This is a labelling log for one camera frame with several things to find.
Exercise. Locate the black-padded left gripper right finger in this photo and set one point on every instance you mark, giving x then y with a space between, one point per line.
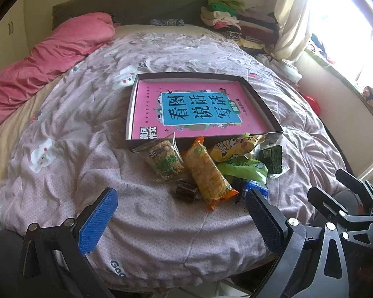
282 236

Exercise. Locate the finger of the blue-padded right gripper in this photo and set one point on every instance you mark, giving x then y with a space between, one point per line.
329 207

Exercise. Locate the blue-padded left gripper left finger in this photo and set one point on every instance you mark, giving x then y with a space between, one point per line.
93 220

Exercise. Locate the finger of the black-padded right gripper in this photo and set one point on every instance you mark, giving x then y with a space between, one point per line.
363 189

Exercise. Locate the blue cookie snack packet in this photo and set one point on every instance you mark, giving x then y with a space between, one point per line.
243 186

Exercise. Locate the dark green seaweed packet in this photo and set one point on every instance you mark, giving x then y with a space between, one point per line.
272 157

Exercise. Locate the green snack packet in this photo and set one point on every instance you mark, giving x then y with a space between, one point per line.
244 168

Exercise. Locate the orange biscuit snack packet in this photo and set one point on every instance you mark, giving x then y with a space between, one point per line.
212 185

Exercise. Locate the small dark brown candy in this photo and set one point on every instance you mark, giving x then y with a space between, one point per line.
186 191

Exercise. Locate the clear rice cracker snack packet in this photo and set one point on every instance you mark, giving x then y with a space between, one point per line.
165 159

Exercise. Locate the yellow chips snack bag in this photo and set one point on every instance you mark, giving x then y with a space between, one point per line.
235 147

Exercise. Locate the red plastic bag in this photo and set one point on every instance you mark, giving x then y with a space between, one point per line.
313 104

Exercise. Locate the pink Chinese workbook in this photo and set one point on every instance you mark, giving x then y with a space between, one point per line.
199 110

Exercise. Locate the white crumpled cloth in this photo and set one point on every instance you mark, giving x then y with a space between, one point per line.
284 69

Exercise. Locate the pink blanket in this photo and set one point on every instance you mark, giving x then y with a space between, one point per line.
70 43

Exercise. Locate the dark cardboard tray box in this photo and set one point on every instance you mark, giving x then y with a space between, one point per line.
202 108

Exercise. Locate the stack of folded clothes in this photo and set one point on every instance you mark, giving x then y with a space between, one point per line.
249 28

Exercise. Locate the cream wardrobe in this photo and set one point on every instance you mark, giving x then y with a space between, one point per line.
13 40

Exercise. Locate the cream curtain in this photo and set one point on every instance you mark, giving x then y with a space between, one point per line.
294 31

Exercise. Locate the dark patterned pillow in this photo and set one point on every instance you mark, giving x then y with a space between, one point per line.
168 22

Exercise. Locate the dark grey headboard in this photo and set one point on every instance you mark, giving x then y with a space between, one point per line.
128 12

